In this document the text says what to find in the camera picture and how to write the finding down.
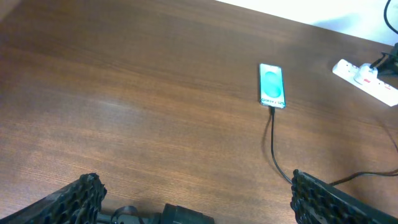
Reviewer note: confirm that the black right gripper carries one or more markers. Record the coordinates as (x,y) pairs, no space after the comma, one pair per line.
(389,66)

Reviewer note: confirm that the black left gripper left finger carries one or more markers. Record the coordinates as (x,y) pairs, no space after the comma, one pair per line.
(77,203)

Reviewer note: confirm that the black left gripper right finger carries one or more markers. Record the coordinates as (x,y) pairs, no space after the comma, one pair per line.
(314,201)

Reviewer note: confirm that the blue screen Galaxy smartphone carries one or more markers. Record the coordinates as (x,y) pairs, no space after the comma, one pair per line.
(271,86)

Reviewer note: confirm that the white USB charger adapter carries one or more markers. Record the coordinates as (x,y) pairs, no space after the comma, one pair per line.
(366,74)

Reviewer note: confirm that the white power strip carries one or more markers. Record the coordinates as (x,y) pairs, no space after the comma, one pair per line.
(378,89)

